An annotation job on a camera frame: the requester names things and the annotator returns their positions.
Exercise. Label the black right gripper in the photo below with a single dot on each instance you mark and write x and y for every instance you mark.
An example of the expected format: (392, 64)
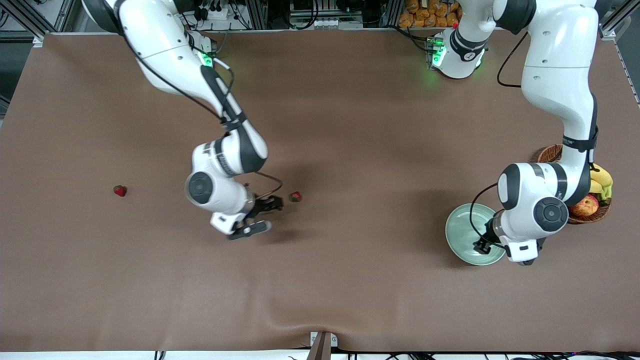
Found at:
(263, 205)

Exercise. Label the red toy strawberry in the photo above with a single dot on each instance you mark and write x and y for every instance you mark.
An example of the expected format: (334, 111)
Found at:
(295, 196)
(119, 190)

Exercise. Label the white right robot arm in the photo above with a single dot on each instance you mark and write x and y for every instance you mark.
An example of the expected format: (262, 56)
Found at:
(165, 45)

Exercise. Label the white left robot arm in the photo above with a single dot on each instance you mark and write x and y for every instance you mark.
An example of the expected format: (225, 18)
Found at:
(560, 75)

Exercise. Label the light green round plate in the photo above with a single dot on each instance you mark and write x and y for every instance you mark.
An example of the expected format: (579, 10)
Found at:
(460, 235)

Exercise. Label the brown table cloth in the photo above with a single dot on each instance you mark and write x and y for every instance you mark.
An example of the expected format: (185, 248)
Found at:
(320, 280)

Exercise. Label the red yellow apple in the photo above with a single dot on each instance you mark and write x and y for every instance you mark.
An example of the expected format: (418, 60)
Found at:
(587, 206)

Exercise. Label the brown wicker basket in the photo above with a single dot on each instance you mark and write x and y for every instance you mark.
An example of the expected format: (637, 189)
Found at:
(550, 152)

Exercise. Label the white terminal block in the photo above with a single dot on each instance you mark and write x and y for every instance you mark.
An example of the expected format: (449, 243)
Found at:
(325, 23)

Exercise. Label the white power strip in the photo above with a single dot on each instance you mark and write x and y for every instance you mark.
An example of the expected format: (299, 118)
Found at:
(215, 14)

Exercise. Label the orange bread roll pile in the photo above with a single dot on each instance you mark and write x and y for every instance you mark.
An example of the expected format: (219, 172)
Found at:
(425, 15)

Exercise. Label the metal table edge bracket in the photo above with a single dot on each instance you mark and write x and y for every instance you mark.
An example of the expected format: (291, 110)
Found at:
(322, 347)

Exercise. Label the aluminium frame profile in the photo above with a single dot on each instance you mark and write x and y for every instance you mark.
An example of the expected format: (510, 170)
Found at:
(620, 20)
(20, 17)

